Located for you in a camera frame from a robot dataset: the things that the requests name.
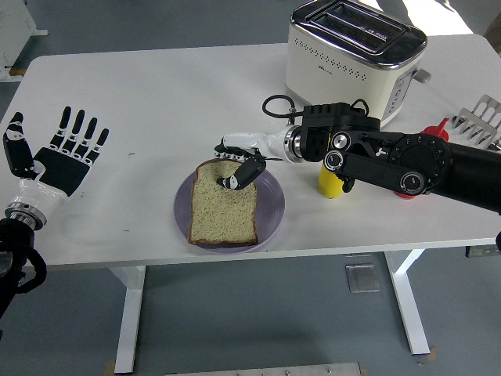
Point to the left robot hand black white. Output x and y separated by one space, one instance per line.
62 168

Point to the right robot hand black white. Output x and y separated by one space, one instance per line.
254 143

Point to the purple plate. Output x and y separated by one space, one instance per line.
270 203

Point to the bread slice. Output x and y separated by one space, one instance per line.
223 215

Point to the cream and chrome toaster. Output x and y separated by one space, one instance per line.
332 86

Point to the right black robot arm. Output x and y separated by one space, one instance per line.
422 160

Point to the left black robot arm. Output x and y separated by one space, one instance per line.
15 239

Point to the yellow squeeze bottle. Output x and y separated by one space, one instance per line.
329 184

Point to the white equipment cabinet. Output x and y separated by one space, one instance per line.
11 31

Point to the white table leg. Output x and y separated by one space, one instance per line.
131 321
407 305

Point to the metal floor socket cover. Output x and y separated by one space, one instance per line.
362 279

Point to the red squeeze bottle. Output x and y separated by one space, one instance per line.
436 131

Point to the silver toast rack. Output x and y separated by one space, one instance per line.
469 119

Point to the table height control panel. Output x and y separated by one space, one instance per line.
483 251

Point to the grey metal base plate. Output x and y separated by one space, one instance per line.
262 370

